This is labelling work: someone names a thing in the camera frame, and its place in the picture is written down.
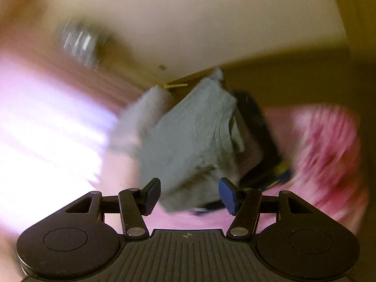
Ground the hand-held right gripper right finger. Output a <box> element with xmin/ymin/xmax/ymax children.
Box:
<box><xmin>218</xmin><ymin>178</ymin><xmax>313</xmax><ymax>240</ymax></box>

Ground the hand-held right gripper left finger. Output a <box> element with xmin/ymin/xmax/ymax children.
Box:
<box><xmin>65</xmin><ymin>178</ymin><xmax>162</xmax><ymax>240</ymax></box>

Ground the grey-green garment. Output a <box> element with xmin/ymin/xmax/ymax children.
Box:
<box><xmin>138</xmin><ymin>78</ymin><xmax>246</xmax><ymax>212</ymax></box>

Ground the light grey cloth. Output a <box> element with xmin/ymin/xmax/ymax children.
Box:
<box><xmin>111</xmin><ymin>67</ymin><xmax>226</xmax><ymax>155</ymax></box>

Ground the pink patterned bedsheet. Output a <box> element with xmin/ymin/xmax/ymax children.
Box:
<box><xmin>91</xmin><ymin>106</ymin><xmax>371</xmax><ymax>235</ymax></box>

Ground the white and tan curtain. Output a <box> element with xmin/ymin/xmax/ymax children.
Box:
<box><xmin>0</xmin><ymin>35</ymin><xmax>138</xmax><ymax>241</ymax></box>

